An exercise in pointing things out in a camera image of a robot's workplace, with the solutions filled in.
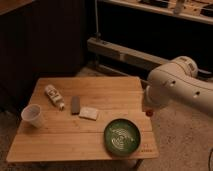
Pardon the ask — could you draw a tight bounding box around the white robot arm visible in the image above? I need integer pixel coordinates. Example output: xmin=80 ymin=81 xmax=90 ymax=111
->
xmin=144 ymin=56 xmax=213 ymax=116

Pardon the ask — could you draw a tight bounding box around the green ceramic bowl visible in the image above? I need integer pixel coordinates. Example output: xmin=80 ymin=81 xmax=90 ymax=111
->
xmin=103 ymin=118 xmax=141 ymax=157

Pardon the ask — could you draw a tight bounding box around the beige sponge block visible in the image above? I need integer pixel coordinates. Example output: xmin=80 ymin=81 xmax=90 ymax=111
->
xmin=79 ymin=107 xmax=98 ymax=120

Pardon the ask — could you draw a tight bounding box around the long grey shelf beam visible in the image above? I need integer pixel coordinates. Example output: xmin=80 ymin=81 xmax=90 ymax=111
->
xmin=86 ymin=36 xmax=213 ymax=89

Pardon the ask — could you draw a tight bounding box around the dark grey rectangular block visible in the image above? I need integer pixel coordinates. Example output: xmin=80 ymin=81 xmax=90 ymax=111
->
xmin=71 ymin=96 xmax=80 ymax=115

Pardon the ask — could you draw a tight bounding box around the wooden folding table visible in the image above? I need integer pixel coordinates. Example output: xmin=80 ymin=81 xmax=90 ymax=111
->
xmin=7 ymin=77 xmax=158 ymax=162

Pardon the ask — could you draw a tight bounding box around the metal vertical pole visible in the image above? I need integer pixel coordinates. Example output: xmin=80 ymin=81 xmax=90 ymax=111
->
xmin=94 ymin=0 xmax=101 ymax=42

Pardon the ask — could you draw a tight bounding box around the white squeeze bottle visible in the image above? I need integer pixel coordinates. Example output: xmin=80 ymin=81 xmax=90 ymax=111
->
xmin=45 ymin=85 xmax=65 ymax=110

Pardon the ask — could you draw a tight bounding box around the upper wooden shelf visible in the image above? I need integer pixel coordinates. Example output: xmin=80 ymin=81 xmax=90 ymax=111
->
xmin=101 ymin=0 xmax=213 ymax=25

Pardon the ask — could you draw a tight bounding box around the clear plastic cup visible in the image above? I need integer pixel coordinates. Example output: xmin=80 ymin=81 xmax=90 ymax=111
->
xmin=21 ymin=104 xmax=44 ymax=128

